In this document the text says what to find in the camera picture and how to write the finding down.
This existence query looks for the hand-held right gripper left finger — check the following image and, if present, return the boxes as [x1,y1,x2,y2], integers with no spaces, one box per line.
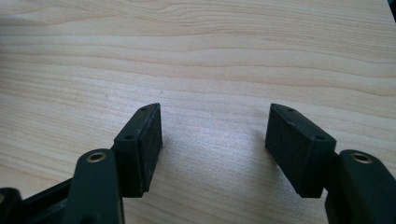
[110,103,163,199]

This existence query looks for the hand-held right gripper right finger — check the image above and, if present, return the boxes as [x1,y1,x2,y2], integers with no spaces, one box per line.
[264,103,339,199]

